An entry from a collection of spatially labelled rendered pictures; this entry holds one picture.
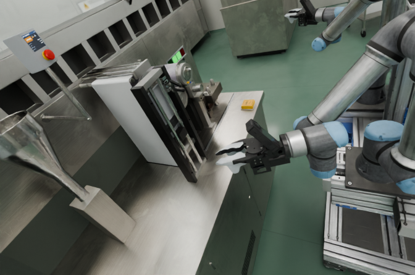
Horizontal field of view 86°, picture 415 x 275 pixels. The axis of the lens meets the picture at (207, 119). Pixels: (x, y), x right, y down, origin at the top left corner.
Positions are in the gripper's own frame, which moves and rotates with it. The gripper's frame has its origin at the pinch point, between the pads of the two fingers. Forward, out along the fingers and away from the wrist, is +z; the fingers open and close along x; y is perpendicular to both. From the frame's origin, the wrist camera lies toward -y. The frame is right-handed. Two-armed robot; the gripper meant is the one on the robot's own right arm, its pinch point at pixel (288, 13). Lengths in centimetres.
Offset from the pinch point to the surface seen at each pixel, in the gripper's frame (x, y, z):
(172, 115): -106, -14, -18
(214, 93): -70, 13, 9
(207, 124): -88, 19, 0
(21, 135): -143, -46, -24
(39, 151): -144, -40, -23
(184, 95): -90, -5, 2
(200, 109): -87, 7, 0
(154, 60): -81, -16, 42
